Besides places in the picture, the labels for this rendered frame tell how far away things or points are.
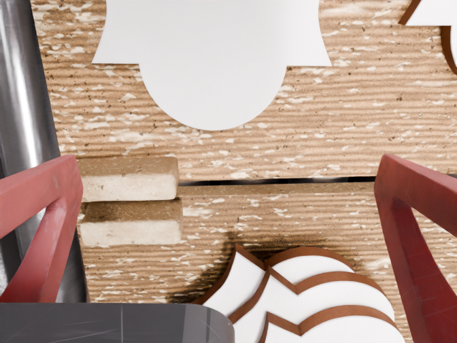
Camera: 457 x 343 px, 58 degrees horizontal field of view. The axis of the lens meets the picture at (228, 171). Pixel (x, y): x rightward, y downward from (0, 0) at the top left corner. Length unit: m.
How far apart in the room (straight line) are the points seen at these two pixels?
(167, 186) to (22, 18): 0.13
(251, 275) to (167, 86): 0.13
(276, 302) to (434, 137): 0.14
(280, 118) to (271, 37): 0.05
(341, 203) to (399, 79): 0.08
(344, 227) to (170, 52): 0.16
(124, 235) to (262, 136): 0.10
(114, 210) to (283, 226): 0.11
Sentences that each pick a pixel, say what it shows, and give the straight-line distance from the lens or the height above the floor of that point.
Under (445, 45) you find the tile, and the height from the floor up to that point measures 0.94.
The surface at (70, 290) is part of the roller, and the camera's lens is 0.35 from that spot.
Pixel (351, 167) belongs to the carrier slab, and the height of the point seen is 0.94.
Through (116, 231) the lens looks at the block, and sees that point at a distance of 0.25.
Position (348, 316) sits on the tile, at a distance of 0.28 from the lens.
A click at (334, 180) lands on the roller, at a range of 0.29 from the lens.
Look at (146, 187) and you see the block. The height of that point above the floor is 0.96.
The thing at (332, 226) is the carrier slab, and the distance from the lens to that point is 0.29.
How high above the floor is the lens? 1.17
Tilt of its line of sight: 65 degrees down
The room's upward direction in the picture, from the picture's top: 174 degrees clockwise
